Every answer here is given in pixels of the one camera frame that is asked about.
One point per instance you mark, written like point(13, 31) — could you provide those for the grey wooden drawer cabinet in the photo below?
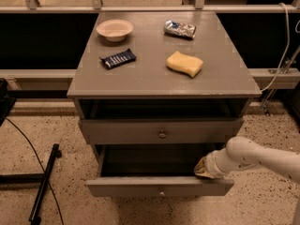
point(146, 88)

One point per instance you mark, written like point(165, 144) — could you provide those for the silver crumpled chip bag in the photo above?
point(180, 29)

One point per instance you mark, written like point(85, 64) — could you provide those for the dark blue snack packet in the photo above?
point(118, 59)

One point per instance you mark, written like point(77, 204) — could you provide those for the black metal stand base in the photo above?
point(42, 180)

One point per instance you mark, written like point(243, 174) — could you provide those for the white ceramic bowl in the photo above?
point(115, 30)

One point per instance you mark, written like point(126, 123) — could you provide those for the metal railing frame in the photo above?
point(150, 3)

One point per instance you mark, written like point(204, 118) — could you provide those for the grey drawer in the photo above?
point(154, 170)
point(154, 131)

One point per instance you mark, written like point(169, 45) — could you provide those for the grey top drawer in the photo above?
point(154, 131)

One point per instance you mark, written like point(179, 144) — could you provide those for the yellow sponge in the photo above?
point(187, 64)

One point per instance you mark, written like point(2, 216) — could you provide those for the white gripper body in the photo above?
point(211, 164)

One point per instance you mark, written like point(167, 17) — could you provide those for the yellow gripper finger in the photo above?
point(204, 169)

